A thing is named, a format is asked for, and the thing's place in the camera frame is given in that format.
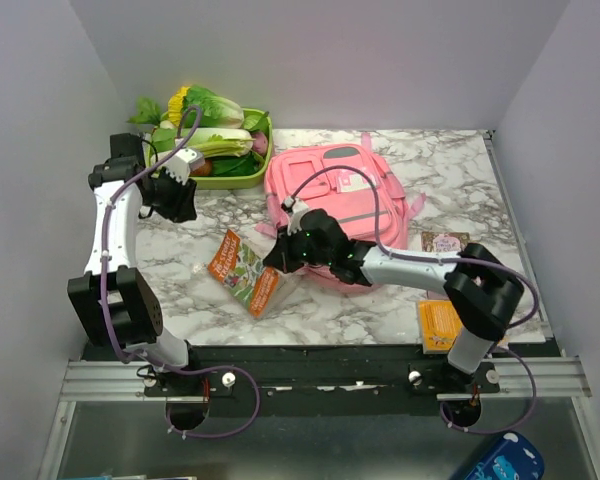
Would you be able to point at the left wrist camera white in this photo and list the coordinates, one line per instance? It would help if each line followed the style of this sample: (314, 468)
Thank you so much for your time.
(180, 165)

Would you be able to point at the green plastic tray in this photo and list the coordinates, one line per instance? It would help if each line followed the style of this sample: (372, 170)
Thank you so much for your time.
(228, 172)

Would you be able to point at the upper toy cabbage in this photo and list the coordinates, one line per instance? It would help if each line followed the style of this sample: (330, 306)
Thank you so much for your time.
(216, 111)

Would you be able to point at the green artificial leaf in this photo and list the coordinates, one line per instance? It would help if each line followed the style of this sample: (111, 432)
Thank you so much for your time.
(148, 112)

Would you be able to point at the illustrated picture book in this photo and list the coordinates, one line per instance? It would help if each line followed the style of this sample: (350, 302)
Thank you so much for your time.
(444, 241)

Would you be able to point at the aluminium rail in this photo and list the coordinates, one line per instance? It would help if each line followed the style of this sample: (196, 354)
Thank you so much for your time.
(550, 377)

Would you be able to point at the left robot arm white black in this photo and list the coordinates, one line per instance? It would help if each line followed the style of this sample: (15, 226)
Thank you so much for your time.
(114, 303)

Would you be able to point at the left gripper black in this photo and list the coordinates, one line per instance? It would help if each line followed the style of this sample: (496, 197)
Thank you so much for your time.
(183, 206)

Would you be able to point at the brown toy mushroom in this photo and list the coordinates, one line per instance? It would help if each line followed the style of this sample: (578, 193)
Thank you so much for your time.
(204, 170)

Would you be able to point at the blue pencil case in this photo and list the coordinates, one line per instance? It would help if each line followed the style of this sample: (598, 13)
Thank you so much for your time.
(511, 456)

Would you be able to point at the orange yellow booklet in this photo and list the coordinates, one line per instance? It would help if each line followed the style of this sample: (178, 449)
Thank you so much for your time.
(439, 326)

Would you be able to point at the purple toy vegetable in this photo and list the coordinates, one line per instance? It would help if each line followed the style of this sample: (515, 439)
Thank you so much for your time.
(260, 143)

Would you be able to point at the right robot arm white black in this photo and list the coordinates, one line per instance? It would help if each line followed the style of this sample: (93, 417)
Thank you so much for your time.
(484, 293)

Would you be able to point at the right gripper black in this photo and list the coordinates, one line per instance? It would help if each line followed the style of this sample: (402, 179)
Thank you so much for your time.
(277, 259)

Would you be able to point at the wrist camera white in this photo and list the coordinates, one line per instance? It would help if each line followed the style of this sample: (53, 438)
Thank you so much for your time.
(295, 210)
(180, 165)

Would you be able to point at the orange treehouse book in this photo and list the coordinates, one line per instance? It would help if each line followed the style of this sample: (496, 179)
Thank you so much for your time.
(239, 268)

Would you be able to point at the yellow artificial flower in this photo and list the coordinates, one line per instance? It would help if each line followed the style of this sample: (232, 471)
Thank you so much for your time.
(175, 105)

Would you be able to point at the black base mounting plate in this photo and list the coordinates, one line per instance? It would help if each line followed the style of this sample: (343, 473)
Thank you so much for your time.
(236, 382)

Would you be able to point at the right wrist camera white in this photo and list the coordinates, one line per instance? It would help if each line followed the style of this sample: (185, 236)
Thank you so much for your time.
(295, 210)

